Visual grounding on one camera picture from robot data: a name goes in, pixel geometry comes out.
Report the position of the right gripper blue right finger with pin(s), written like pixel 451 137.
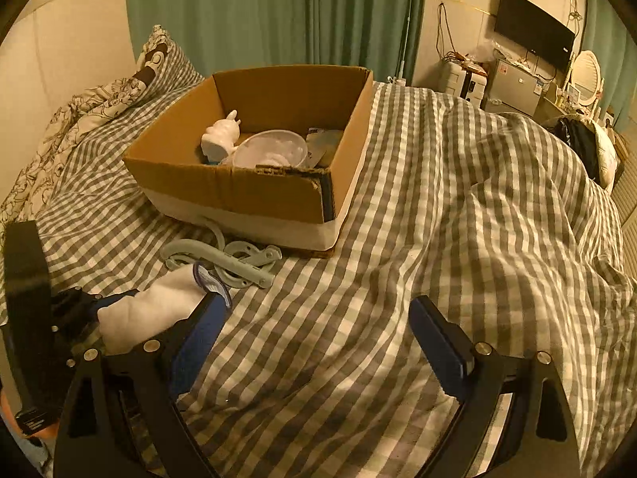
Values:
pixel 537 438

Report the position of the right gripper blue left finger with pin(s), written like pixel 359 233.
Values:
pixel 95 439

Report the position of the grey-green plastic hanger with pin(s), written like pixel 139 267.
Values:
pixel 238 264

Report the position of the white figurine toy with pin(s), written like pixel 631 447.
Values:
pixel 218 140

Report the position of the clear plastic bowl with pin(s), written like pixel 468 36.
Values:
pixel 275 147

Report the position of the clear plastic packet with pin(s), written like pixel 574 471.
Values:
pixel 322 146

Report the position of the grey checkered bed cover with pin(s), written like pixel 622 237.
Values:
pixel 491 217

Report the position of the floral white quilt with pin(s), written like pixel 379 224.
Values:
pixel 85 112

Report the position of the brown cardboard box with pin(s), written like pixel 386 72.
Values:
pixel 301 208

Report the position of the black and white bag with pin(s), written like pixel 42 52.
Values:
pixel 592 144

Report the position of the grey cabinet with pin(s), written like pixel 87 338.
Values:
pixel 511 89

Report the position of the large green curtain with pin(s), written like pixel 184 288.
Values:
pixel 217 35

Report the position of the white suitcase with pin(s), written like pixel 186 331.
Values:
pixel 463 80

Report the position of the white oval vanity mirror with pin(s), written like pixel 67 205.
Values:
pixel 585 77

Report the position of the small green curtain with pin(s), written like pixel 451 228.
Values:
pixel 606 35

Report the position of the black wall television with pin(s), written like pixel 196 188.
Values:
pixel 537 31

